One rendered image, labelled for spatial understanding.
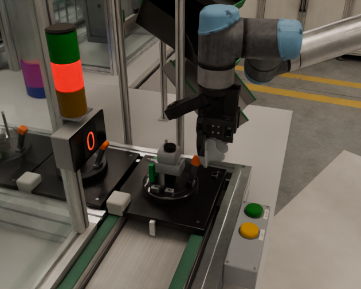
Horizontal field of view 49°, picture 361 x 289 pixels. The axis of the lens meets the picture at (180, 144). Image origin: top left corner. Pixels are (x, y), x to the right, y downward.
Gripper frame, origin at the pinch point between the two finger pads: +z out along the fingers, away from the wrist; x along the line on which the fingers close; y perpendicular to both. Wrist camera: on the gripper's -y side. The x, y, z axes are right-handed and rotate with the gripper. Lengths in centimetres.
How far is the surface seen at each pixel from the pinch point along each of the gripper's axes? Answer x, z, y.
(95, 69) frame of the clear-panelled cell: 86, 18, -77
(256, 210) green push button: -2.3, 9.5, 13.8
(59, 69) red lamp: -21.5, -28.7, -19.7
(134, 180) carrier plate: -0.2, 9.5, -18.1
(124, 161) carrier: 6.9, 9.5, -24.2
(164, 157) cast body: -2.2, -0.9, -8.8
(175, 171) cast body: -2.2, 2.7, -6.2
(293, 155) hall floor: 177, 106, 23
